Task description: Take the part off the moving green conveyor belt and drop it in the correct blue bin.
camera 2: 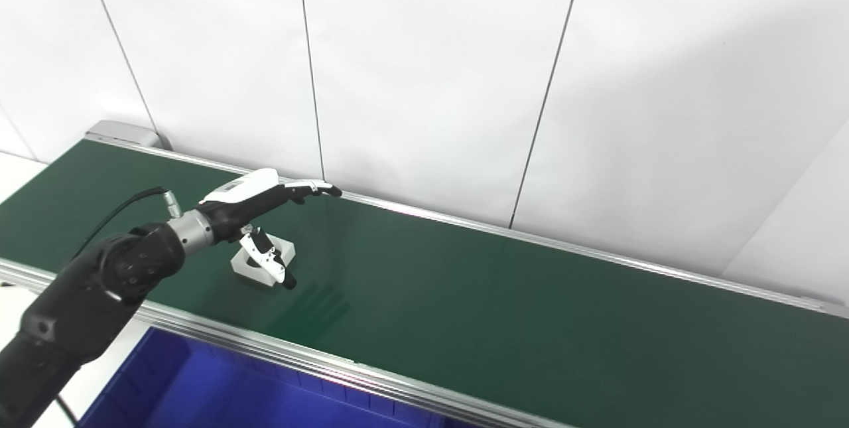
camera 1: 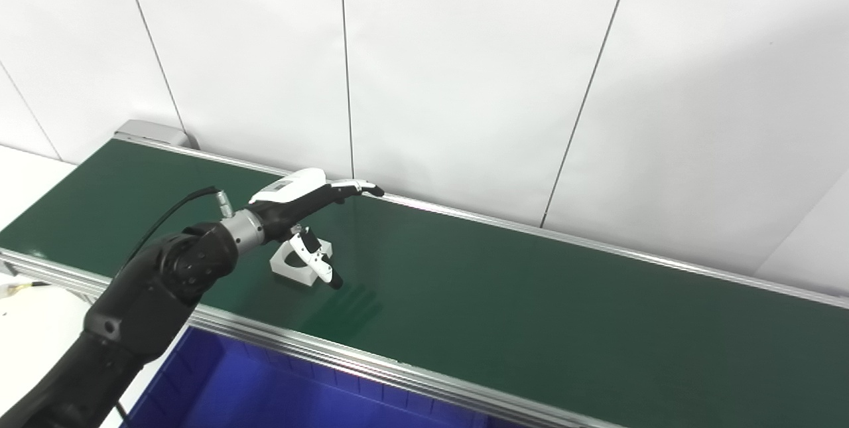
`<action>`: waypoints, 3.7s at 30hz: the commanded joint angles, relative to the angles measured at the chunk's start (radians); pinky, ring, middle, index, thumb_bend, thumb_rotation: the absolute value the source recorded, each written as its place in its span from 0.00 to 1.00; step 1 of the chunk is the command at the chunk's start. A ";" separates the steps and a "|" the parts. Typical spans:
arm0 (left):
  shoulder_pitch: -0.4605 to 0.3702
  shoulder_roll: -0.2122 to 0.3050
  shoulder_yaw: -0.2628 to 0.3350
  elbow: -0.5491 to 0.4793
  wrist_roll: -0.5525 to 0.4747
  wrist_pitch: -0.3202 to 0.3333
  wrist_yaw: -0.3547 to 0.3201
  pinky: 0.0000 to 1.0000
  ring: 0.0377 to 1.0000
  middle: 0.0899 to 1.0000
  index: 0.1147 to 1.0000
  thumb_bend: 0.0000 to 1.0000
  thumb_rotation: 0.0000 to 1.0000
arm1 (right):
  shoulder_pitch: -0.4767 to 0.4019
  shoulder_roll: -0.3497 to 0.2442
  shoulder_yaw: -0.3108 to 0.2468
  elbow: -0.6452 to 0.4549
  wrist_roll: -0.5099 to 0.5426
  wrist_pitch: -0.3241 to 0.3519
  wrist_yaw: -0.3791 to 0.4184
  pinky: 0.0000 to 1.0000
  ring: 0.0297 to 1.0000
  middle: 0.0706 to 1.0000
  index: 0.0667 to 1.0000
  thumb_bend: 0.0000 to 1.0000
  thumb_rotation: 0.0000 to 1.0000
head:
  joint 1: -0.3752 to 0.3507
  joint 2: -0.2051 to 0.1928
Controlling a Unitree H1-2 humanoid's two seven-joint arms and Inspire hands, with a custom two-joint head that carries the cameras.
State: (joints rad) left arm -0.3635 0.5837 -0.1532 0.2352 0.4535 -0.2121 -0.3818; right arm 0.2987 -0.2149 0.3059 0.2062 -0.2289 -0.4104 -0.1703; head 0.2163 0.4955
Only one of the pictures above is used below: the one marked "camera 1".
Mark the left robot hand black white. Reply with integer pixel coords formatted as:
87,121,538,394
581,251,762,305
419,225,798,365
249,168,385,290

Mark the white square part with hole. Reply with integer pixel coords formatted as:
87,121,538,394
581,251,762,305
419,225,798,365
269,232,333,287

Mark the green conveyor belt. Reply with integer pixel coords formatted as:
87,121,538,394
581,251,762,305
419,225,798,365
0,139,849,428
0,119,849,428

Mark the grey conveyor end housing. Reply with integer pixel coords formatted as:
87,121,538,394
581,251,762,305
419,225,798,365
113,119,198,150

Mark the blue plastic bin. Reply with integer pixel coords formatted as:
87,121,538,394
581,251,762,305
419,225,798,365
125,325,528,428

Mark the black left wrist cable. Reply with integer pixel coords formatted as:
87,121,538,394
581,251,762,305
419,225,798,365
114,186,235,283

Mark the thin pale yellow wire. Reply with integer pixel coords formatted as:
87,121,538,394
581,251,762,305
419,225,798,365
0,279,51,299

